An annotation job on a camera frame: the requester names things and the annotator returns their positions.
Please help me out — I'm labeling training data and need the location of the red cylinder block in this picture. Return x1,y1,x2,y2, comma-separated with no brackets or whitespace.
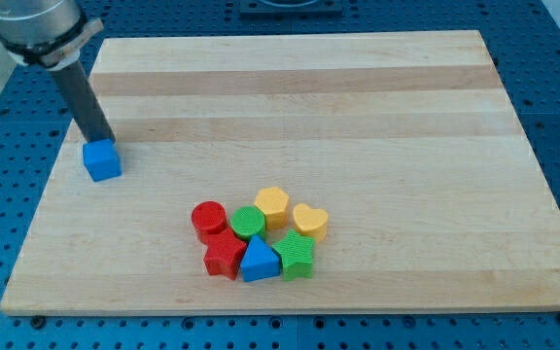
191,201,228,245

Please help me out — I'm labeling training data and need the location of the green cylinder block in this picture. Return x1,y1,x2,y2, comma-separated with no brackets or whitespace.
229,206,266,241

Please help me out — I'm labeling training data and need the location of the yellow heart block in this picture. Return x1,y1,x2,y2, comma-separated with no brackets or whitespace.
293,203,330,242

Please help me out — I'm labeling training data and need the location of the green star block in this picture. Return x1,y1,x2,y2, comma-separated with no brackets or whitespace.
271,229,315,281

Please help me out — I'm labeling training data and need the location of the wooden board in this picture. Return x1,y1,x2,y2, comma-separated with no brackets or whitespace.
0,30,560,316

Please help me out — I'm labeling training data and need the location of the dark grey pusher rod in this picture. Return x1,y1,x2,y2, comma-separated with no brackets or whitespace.
50,60,116,142

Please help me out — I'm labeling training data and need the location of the yellow hexagon block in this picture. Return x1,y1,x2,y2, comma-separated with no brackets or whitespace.
254,187,290,230

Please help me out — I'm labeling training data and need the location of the blue cube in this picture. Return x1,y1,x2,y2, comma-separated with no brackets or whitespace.
82,139,122,182

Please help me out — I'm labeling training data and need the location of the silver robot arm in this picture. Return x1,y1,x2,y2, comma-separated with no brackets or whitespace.
0,0,115,142

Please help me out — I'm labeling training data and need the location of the red star block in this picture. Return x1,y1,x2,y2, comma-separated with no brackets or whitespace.
203,227,247,280

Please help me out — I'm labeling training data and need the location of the blue triangle block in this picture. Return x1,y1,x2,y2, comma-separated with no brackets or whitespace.
240,235,280,282

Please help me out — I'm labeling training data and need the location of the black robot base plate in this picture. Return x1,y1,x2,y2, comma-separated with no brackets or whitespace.
235,0,343,18

